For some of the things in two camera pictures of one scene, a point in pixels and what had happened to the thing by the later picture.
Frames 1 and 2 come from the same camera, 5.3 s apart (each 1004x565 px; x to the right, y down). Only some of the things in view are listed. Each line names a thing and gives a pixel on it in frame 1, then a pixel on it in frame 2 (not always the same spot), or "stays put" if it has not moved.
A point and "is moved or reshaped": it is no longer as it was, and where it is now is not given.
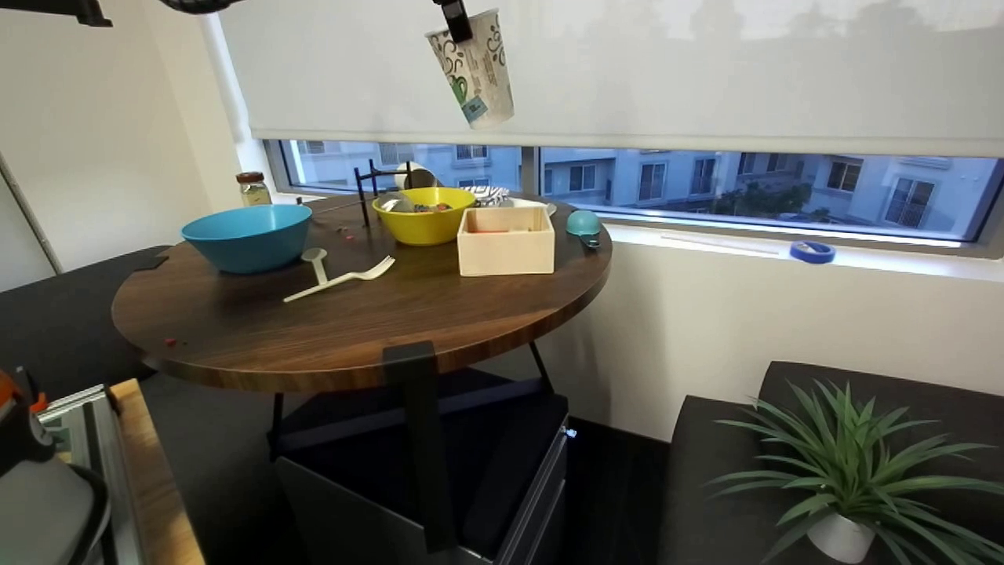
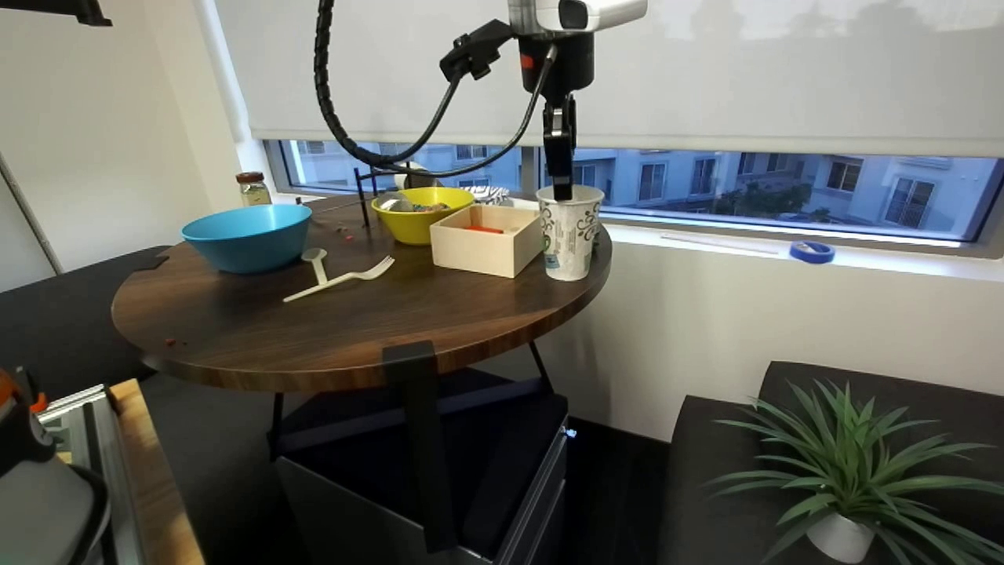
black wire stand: [372, 175] stays put
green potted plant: [866, 490] stays put
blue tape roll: [810, 253] stays put
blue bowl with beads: [252, 241] stays put
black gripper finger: [456, 21] to [559, 66]
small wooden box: [507, 244] is moved or reshaped
